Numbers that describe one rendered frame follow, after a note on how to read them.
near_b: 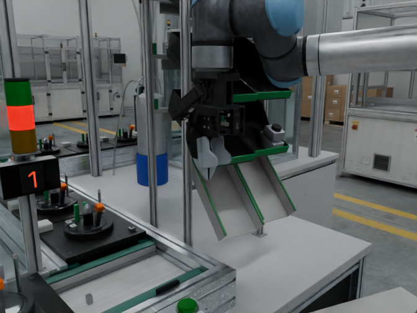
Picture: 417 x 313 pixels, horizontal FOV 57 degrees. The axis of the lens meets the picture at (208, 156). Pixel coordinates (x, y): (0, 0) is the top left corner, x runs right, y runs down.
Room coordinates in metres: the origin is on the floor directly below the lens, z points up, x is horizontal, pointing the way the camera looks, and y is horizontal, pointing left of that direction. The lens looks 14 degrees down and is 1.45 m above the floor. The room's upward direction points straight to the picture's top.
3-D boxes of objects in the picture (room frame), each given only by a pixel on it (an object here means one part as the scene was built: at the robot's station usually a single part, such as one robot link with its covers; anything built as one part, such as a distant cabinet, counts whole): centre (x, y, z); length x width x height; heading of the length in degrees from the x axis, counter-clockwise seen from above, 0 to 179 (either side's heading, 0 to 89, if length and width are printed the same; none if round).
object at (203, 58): (0.72, -0.01, 1.45); 0.08 x 0.08 x 0.05
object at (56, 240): (1.03, 0.35, 1.01); 0.24 x 0.24 x 0.13; 43
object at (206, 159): (0.71, 0.00, 1.27); 0.06 x 0.03 x 0.09; 43
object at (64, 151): (2.02, 0.88, 1.01); 0.24 x 0.24 x 0.13; 43
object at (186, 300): (0.68, 0.04, 0.96); 0.04 x 0.04 x 0.02
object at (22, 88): (0.80, 0.40, 1.38); 0.05 x 0.05 x 0.05
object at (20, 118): (0.80, 0.40, 1.33); 0.05 x 0.05 x 0.05
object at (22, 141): (0.80, 0.40, 1.28); 0.05 x 0.05 x 0.05
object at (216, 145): (0.73, -0.02, 1.27); 0.06 x 0.03 x 0.09; 43
